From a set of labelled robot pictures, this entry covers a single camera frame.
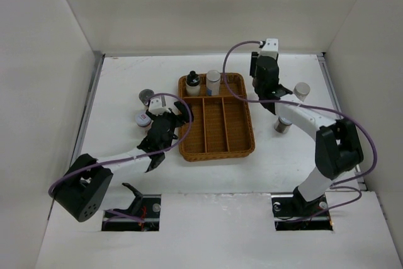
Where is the black cap salt shaker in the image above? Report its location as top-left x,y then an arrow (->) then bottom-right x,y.
186,71 -> 201,96

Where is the blue label bead jar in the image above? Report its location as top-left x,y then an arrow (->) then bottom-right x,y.
293,82 -> 310,101
206,70 -> 221,96

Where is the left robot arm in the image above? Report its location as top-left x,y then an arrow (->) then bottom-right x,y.
48,94 -> 194,222

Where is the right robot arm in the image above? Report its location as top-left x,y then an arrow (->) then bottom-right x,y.
249,52 -> 363,216

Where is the red label sauce jar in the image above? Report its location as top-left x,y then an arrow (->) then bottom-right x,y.
135,111 -> 152,128

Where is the black top glass grinder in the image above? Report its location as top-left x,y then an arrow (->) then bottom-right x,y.
138,89 -> 155,106

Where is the brown wicker divided tray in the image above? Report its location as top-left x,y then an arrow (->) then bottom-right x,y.
178,73 -> 255,162

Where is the silver lid dark spice jar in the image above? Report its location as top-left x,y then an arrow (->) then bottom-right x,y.
274,117 -> 292,134

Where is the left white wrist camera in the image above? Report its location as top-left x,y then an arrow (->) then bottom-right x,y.
148,96 -> 168,116

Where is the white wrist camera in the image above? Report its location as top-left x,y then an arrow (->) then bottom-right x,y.
148,96 -> 168,116
259,38 -> 279,60

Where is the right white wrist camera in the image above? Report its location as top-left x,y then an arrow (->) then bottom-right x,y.
259,38 -> 279,60

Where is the right aluminium table rail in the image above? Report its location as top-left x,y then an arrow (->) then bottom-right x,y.
315,56 -> 362,180

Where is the aluminium table rail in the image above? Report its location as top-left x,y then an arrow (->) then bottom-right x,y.
66,50 -> 105,172
315,56 -> 362,180

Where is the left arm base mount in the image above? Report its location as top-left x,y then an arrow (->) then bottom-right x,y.
101,183 -> 162,232

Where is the left aluminium table rail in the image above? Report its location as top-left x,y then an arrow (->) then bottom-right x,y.
66,50 -> 105,172

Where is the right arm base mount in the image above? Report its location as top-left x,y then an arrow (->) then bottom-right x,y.
271,190 -> 333,231

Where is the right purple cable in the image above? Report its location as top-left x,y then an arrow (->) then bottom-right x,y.
222,39 -> 378,222

